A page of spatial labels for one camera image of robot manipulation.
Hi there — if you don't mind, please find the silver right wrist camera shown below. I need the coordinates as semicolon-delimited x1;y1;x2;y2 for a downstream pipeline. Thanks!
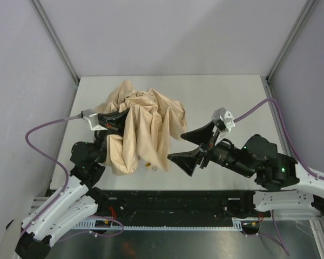
212;107;235;133

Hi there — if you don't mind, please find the left aluminium corner post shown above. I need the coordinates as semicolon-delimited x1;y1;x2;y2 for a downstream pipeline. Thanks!
29;0;80;85

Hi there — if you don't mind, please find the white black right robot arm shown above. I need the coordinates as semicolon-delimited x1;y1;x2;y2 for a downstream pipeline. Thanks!
167;120;324;216

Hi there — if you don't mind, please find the beige folding umbrella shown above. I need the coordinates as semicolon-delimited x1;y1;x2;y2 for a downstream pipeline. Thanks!
94;80;187;175

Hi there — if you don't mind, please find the right aluminium corner post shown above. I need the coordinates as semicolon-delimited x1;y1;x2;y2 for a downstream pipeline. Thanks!
265;0;319;83

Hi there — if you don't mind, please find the grey slotted cable duct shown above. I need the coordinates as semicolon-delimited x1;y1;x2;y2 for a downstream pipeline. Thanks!
71;218;261;232

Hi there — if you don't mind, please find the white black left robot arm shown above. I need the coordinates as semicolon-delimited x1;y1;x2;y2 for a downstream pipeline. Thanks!
15;109;129;258

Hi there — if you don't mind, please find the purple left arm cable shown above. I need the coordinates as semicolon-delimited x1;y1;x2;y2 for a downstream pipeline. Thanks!
18;114;125;243

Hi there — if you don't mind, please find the aluminium corner post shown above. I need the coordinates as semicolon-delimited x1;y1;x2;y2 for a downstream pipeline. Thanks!
265;0;319;83
29;0;80;85

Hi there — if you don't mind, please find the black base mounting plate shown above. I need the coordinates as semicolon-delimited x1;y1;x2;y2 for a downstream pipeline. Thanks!
92;188;271;226

